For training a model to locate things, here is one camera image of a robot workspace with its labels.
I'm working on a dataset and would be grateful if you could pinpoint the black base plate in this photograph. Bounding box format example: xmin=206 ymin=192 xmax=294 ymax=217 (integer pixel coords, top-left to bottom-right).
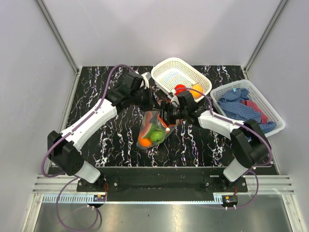
xmin=77 ymin=167 xmax=248 ymax=203

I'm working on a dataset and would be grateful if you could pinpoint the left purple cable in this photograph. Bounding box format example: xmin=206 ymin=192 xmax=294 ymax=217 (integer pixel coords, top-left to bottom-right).
xmin=41 ymin=64 xmax=143 ymax=178

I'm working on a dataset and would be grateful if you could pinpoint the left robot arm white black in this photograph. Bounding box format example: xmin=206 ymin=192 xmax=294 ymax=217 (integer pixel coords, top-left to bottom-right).
xmin=47 ymin=72 xmax=158 ymax=191

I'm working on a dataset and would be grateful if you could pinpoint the white perforated basket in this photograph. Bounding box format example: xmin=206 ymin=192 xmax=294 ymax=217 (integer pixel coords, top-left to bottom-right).
xmin=151 ymin=58 xmax=212 ymax=99

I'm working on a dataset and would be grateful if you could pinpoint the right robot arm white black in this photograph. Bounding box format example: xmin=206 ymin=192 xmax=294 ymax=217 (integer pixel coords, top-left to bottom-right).
xmin=159 ymin=91 xmax=272 ymax=192

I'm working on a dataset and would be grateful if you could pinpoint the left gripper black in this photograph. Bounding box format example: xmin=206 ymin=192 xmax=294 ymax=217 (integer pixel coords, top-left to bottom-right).
xmin=131 ymin=85 xmax=162 ymax=112

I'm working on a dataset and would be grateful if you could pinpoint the purple cable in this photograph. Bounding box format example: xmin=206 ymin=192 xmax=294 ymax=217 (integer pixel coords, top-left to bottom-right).
xmin=41 ymin=64 xmax=143 ymax=178
xmin=173 ymin=88 xmax=273 ymax=167

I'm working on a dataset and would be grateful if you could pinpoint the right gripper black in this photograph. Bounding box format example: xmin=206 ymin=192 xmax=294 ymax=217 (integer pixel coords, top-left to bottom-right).
xmin=149 ymin=100 xmax=187 ymax=129

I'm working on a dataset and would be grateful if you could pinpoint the fake peach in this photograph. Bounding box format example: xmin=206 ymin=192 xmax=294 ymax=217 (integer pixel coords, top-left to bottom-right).
xmin=189 ymin=84 xmax=203 ymax=99

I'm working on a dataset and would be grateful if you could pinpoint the aluminium frame rail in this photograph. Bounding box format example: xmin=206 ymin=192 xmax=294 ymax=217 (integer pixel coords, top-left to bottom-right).
xmin=32 ymin=175 xmax=294 ymax=204

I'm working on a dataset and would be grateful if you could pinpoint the blue patterned cloth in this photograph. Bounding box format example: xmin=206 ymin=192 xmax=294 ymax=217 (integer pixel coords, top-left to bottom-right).
xmin=218 ymin=88 xmax=276 ymax=133

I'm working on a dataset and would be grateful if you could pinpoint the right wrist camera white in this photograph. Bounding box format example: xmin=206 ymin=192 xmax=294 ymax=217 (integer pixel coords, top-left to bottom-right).
xmin=168 ymin=91 xmax=180 ymax=106

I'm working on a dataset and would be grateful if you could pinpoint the fake red tomato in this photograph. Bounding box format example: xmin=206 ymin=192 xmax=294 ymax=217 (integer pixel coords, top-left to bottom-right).
xmin=174 ymin=84 xmax=186 ymax=96

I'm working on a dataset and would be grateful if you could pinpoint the clear zip top bag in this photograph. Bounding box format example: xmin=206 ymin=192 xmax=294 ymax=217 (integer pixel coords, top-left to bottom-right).
xmin=137 ymin=111 xmax=181 ymax=149

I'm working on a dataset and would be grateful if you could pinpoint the red cloth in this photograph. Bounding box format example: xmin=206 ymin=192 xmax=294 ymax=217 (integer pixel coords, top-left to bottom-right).
xmin=241 ymin=100 xmax=268 ymax=124

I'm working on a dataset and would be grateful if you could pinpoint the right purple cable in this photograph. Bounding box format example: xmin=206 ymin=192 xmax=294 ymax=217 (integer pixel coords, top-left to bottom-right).
xmin=173 ymin=88 xmax=273 ymax=167

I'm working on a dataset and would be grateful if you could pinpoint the fake orange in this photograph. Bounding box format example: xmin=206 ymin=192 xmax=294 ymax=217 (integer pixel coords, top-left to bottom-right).
xmin=139 ymin=138 xmax=152 ymax=147

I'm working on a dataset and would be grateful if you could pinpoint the fake green apple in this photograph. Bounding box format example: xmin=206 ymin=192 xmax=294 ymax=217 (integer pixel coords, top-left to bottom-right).
xmin=150 ymin=130 xmax=165 ymax=144

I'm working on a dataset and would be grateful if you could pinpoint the fake watermelon slice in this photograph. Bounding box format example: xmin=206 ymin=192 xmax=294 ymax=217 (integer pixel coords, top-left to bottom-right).
xmin=140 ymin=111 xmax=159 ymax=138

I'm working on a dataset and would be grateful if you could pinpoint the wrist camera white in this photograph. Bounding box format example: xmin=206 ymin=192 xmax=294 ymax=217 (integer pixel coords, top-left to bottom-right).
xmin=168 ymin=91 xmax=180 ymax=106
xmin=141 ymin=72 xmax=151 ymax=89

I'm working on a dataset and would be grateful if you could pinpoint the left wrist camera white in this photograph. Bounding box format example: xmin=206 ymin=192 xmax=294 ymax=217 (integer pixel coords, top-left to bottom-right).
xmin=141 ymin=72 xmax=151 ymax=89

